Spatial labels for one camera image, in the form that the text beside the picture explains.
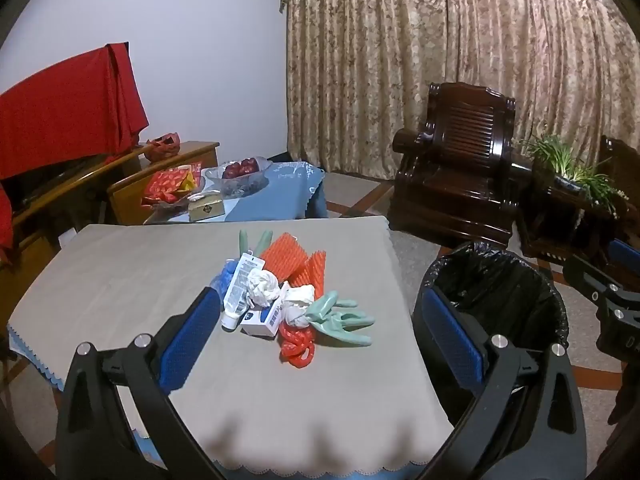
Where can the red snack packets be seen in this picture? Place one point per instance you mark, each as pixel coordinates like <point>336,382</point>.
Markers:
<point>167,182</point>

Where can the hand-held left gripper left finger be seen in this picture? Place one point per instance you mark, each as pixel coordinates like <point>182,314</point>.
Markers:
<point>192,340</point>

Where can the white squeeze tube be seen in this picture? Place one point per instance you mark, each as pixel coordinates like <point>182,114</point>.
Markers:
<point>239,290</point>

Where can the black bin liner bag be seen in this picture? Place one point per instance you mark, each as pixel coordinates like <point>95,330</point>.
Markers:
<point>500,290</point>

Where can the blue table cover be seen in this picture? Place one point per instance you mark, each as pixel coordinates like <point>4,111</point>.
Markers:
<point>285,190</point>

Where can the white tissue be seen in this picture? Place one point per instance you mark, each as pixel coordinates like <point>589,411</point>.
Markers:
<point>264,287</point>
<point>299,305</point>

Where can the light blue scalloped tablecloth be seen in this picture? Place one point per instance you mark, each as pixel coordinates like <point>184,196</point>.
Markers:
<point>35,360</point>

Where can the red cloth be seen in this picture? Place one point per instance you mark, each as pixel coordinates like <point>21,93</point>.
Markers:
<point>65,110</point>

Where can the large orange foam net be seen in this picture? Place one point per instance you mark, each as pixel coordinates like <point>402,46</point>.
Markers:
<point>282,257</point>

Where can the glass fruit bowl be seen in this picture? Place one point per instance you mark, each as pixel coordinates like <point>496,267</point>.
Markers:
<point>250,182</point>

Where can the black trash bin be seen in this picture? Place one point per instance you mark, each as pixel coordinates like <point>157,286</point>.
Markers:
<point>430,280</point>

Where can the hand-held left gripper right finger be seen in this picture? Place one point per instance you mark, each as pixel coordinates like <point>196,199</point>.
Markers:
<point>455,345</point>

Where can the beige patterned curtain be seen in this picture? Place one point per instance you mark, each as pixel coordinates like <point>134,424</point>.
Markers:
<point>425,60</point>

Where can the small wooden table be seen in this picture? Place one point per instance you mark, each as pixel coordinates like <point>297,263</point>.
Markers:
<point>135,195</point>

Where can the red apples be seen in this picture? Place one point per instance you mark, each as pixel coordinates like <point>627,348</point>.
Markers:
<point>240,169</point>

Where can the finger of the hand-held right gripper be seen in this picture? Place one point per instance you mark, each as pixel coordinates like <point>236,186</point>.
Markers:
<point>592,282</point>
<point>625,254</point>

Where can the wooden cabinet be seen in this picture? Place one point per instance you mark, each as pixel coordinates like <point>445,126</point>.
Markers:
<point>45,210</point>

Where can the green potted plant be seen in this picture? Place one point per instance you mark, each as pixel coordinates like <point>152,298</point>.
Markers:
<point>560,152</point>

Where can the grey tablecloth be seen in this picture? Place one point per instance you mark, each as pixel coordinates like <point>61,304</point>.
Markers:
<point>125,270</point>

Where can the gold tin box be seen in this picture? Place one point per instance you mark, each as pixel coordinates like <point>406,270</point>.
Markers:
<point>206,209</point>

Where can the small orange foam net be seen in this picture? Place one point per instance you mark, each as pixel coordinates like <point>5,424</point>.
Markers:
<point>312,272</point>

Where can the white and blue box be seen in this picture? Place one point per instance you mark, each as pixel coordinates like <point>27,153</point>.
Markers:
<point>262,321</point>

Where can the red foam net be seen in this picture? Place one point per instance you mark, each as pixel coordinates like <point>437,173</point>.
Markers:
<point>295,345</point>

